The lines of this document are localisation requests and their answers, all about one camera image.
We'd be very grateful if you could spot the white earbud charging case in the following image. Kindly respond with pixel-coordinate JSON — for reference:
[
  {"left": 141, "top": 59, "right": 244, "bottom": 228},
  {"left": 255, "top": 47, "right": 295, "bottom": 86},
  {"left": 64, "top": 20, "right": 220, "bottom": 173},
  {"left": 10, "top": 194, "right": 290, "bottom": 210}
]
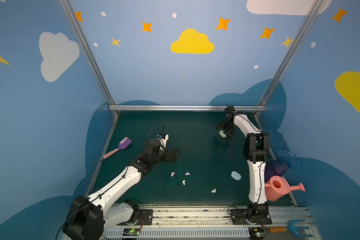
[{"left": 219, "top": 130, "right": 227, "bottom": 138}]

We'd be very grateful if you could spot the light blue earbud charging case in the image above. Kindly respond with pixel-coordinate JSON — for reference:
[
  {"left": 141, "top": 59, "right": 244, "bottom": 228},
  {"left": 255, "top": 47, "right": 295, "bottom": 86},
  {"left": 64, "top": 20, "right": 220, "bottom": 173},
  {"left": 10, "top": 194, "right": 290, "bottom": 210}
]
[{"left": 231, "top": 171, "right": 242, "bottom": 181}]

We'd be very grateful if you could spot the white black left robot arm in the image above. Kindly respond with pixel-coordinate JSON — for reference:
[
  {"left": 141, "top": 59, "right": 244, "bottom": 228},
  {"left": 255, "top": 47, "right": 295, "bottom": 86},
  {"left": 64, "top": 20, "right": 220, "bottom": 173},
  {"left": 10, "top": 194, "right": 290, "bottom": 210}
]
[{"left": 58, "top": 134, "right": 181, "bottom": 240}]

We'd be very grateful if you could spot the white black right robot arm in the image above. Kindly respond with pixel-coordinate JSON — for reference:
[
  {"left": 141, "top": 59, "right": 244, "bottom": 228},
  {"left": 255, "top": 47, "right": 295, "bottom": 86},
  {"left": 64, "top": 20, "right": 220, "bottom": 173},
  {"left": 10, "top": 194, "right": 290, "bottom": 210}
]
[{"left": 217, "top": 106, "right": 272, "bottom": 225}]

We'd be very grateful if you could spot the purple pink toy scoop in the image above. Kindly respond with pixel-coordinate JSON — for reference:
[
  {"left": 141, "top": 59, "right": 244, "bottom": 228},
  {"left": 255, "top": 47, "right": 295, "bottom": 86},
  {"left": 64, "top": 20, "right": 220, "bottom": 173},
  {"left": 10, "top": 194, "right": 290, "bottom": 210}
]
[{"left": 103, "top": 137, "right": 132, "bottom": 159}]

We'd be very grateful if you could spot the pink toy watering can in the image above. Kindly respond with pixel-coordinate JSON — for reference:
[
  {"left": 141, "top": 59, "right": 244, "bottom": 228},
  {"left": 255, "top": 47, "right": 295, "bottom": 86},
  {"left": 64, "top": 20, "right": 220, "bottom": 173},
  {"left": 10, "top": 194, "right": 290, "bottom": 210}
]
[{"left": 265, "top": 176, "right": 306, "bottom": 202}]

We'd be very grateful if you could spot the green controller circuit board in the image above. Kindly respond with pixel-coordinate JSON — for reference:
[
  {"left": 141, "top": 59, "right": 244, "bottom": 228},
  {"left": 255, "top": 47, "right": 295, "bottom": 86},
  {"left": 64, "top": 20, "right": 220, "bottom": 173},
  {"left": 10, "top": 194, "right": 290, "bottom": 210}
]
[
  {"left": 122, "top": 229, "right": 141, "bottom": 237},
  {"left": 249, "top": 228, "right": 267, "bottom": 240}
]

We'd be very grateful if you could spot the blue toy garden fork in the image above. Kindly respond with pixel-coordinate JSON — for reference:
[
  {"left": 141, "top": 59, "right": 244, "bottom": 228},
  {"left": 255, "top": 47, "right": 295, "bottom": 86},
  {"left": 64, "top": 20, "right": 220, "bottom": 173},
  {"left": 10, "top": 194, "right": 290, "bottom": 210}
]
[{"left": 268, "top": 219, "right": 314, "bottom": 238}]

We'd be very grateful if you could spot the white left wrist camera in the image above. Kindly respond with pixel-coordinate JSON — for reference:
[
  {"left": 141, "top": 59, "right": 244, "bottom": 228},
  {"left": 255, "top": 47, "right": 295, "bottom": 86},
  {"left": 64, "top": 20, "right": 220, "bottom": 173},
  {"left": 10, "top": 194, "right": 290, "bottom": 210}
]
[{"left": 157, "top": 133, "right": 169, "bottom": 150}]

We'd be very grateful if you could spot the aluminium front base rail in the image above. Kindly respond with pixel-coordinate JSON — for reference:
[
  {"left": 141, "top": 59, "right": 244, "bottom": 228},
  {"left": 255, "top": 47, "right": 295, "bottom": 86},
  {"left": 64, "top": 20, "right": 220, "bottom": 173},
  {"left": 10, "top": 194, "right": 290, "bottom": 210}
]
[{"left": 99, "top": 205, "right": 321, "bottom": 240}]

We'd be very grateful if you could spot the aluminium left side rail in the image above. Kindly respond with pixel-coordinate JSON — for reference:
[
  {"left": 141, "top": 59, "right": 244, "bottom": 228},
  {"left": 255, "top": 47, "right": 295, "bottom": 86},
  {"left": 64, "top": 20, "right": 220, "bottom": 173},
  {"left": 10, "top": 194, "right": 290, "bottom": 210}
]
[{"left": 85, "top": 117, "right": 119, "bottom": 197}]

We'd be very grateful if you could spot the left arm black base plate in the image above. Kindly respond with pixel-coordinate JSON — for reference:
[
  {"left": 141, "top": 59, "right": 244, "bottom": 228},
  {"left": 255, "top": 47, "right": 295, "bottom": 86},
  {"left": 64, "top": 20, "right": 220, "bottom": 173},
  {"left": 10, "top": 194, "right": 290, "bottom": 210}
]
[{"left": 117, "top": 209, "right": 154, "bottom": 226}]

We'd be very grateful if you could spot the aluminium back frame rail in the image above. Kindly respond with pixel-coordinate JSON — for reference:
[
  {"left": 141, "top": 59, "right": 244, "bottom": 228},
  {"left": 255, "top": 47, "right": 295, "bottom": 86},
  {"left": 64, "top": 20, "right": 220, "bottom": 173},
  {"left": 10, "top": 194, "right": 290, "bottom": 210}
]
[{"left": 109, "top": 105, "right": 266, "bottom": 112}]

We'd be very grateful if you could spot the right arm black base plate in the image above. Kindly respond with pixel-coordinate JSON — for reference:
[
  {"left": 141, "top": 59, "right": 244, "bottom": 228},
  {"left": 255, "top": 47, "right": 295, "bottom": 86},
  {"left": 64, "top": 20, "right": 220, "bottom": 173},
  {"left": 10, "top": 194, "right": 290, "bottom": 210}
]
[{"left": 228, "top": 209, "right": 273, "bottom": 225}]

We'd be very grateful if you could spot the aluminium right corner post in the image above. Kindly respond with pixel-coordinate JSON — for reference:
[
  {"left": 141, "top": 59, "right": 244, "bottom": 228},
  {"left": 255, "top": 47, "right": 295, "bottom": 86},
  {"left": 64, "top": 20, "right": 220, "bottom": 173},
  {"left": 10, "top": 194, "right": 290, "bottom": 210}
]
[{"left": 254, "top": 0, "right": 325, "bottom": 119}]

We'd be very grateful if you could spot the aluminium corner post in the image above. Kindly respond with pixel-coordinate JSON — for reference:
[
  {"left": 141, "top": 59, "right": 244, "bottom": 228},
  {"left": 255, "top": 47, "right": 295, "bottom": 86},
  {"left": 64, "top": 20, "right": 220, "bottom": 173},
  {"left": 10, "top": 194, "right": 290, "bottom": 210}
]
[
  {"left": 59, "top": 0, "right": 120, "bottom": 118},
  {"left": 254, "top": 0, "right": 325, "bottom": 119}
]

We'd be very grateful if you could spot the aluminium left corner post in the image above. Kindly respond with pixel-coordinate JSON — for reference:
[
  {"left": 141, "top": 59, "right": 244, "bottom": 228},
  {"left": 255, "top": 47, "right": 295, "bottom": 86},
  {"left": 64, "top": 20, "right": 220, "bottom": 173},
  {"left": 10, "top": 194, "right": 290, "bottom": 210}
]
[{"left": 59, "top": 0, "right": 120, "bottom": 118}]

